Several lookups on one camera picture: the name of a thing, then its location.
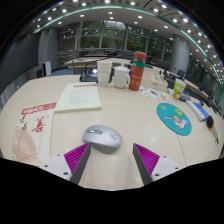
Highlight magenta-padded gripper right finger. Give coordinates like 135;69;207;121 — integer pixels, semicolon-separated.
132;143;183;186

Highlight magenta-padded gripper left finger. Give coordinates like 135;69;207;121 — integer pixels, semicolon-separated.
39;142;92;185

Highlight silver computer mouse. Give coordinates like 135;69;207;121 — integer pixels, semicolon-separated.
82;124;124;155

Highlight round teal cartoon mouse pad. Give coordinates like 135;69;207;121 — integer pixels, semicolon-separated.
156;102;193;137

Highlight red and white fan-print poster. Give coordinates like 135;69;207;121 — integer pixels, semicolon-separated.
11;101;58;165

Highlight black handheld microphone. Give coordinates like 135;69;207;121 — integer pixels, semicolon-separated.
205;115;220;145

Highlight blue and white book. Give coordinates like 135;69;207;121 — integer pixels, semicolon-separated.
185;99;210;122

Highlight cream booklet with red header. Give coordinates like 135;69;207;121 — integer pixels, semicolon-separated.
54;82;102;113

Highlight colourful sticker sheet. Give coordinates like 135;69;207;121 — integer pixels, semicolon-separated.
139;85;172;103

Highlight black conference microphone unit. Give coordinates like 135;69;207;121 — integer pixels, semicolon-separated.
179;91;192;103
79;68;99;83

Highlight printed drink cup with straw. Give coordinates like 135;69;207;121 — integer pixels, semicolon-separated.
172;78;187;101

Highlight cream desk organiser tray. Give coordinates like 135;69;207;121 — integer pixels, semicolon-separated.
141;67;169;92

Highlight white lidded mug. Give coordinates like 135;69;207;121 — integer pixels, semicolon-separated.
113;65;131;90

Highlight red thermos with green band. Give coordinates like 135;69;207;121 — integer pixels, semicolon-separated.
128;51;147;92

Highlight white standing appliance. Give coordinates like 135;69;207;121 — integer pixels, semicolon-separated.
43;60;53;77

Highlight dark office chairs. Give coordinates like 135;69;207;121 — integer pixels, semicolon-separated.
78;49;188;79

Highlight ceiling lights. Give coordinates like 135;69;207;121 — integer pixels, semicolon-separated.
33;0;224;84

